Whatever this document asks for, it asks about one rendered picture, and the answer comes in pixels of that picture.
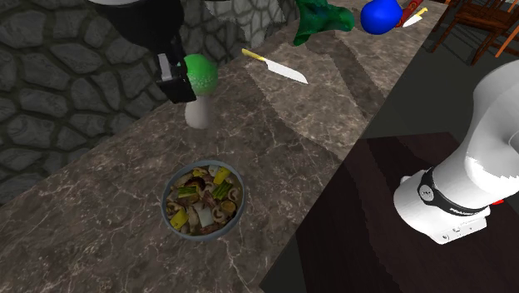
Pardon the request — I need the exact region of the grey bowl of mixed vegetables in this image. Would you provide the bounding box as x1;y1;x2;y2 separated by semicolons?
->
161;159;247;243

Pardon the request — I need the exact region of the green capped mushroom figure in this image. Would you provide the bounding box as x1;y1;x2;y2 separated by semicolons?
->
183;53;220;131

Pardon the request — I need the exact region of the green crumpled vase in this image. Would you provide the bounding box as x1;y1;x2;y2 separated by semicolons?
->
292;0;356;47

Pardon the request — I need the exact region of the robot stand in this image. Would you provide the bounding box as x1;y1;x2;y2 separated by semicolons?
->
259;132;519;293

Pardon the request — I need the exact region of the brown wooden chair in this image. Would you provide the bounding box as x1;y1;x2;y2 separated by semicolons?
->
429;0;519;67

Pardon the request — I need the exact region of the blue ball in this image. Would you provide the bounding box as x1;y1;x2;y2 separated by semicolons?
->
359;0;404;36

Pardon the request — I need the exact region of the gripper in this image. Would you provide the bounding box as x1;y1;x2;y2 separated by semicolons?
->
93;0;198;105

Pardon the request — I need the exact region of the yellow handled kitchen knife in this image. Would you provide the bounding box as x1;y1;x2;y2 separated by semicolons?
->
402;7;429;28
241;47;309;86

